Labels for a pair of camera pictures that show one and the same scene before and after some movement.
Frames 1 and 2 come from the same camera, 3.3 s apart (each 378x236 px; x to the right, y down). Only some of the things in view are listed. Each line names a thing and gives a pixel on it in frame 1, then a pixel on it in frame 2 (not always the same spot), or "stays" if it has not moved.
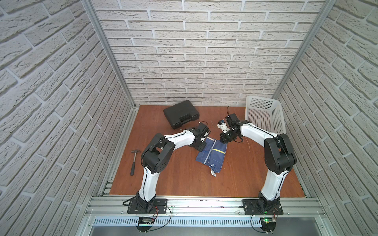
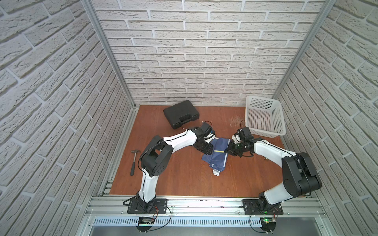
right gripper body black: x=228 y=136 → x=236 y=149
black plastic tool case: x=180 y=113 stays
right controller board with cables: x=268 y=224 stays
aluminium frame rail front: x=111 y=207 stays
